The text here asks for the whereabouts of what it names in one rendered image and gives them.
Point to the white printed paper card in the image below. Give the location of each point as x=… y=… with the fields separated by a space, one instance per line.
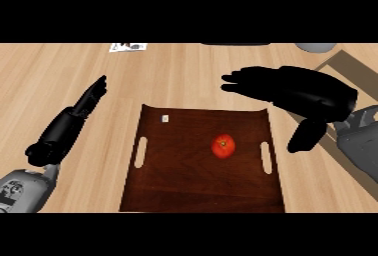
x=128 y=47

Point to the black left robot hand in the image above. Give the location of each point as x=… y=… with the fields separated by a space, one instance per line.
x=64 y=128

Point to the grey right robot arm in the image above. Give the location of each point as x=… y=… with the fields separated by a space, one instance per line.
x=360 y=140

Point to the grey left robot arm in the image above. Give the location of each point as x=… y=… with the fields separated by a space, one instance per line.
x=27 y=191

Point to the grey round bowl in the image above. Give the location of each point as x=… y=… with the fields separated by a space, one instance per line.
x=317 y=47

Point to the red tomato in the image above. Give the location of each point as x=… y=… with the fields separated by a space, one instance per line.
x=224 y=146

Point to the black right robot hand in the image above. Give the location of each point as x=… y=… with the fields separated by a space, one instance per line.
x=301 y=91

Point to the dark brown wooden tray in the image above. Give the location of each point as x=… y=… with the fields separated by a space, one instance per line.
x=203 y=160

